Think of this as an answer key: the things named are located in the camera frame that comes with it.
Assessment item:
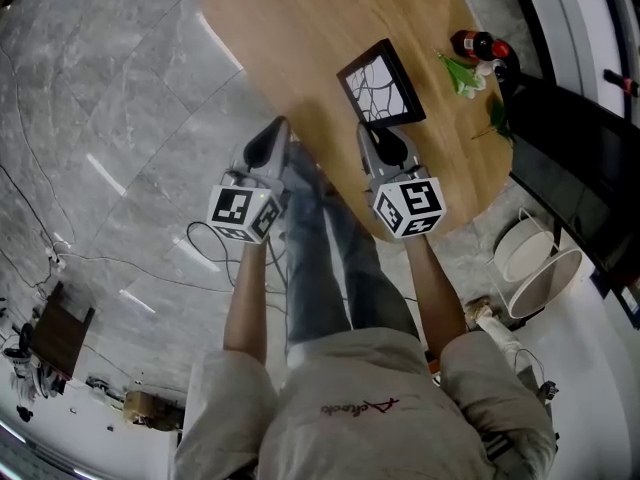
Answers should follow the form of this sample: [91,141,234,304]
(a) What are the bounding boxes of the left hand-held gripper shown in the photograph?
[206,116,294,245]

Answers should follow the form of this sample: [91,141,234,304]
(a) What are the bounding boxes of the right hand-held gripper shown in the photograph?
[356,123,446,240]

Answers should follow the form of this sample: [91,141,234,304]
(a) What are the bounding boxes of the black framed branch picture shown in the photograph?
[336,38,427,129]

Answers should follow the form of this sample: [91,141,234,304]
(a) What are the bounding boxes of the person's right forearm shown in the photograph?
[402,235,469,359]

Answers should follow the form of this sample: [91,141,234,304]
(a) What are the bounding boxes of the person's left forearm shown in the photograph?
[222,240,274,364]

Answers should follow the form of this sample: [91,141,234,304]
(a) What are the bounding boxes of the oval wooden coffee table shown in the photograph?
[197,0,515,243]

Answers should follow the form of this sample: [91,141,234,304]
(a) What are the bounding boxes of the white artificial flower green leaves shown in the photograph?
[437,50,487,100]

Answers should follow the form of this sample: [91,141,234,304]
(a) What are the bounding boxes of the person's blue jeans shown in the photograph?
[282,140,421,344]

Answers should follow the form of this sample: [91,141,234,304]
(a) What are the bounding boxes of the dark soda bottle red cap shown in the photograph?
[449,29,521,64]

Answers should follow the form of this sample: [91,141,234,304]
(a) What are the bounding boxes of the dark wooden stool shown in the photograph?
[32,281,96,379]

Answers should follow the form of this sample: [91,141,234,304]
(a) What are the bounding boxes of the brown cardboard box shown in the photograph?
[123,390,184,432]

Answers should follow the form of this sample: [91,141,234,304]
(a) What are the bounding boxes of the person's light grey shirt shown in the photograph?
[172,327,559,480]

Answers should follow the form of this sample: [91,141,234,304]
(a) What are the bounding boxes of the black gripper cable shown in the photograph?
[187,220,289,294]

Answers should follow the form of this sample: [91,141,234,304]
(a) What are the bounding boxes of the black floor cable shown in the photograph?
[0,165,76,264]

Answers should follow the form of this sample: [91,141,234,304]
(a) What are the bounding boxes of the person's striped shoulder strap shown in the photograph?
[482,432,516,469]

